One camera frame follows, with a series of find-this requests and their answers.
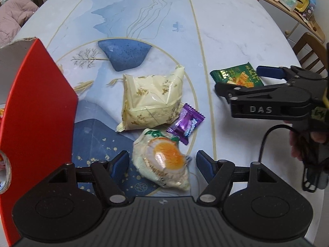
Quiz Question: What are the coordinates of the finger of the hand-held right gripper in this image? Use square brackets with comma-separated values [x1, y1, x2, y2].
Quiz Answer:
[214, 81, 291, 104]
[256, 65, 293, 79]

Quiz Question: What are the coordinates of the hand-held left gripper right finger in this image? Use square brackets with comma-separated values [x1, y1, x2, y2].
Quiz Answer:
[196, 149, 278, 204]

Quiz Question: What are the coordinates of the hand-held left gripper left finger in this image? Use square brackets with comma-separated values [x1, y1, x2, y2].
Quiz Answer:
[49, 150, 129, 207]

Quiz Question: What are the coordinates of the green cracker packet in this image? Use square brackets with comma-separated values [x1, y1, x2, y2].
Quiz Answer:
[210, 61, 265, 87]

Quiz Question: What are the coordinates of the pale packet with orange print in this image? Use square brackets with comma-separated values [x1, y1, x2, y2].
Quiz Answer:
[132, 128, 193, 192]

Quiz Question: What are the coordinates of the red cardboard box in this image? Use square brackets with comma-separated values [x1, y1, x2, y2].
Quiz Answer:
[0, 37, 79, 247]

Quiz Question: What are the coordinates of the person's right hand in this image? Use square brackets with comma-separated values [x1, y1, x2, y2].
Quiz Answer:
[288, 130, 329, 162]

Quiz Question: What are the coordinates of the purple candy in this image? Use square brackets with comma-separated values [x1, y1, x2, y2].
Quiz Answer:
[166, 103, 206, 146]

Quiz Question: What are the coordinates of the wooden chair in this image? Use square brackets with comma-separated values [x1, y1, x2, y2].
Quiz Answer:
[292, 32, 329, 73]

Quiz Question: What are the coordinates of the wooden side cabinet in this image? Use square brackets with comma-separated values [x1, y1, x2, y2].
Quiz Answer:
[259, 0, 326, 42]

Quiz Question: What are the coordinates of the cream gold printed packet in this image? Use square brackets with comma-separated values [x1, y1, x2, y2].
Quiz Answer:
[116, 64, 186, 133]

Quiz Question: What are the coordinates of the yellow green container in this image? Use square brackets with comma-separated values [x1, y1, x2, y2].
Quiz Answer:
[292, 0, 317, 21]

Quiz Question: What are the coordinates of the pink jacket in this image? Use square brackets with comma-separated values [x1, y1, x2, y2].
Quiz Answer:
[0, 0, 39, 48]

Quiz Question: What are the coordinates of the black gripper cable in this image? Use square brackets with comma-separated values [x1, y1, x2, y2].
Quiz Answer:
[258, 124, 296, 163]

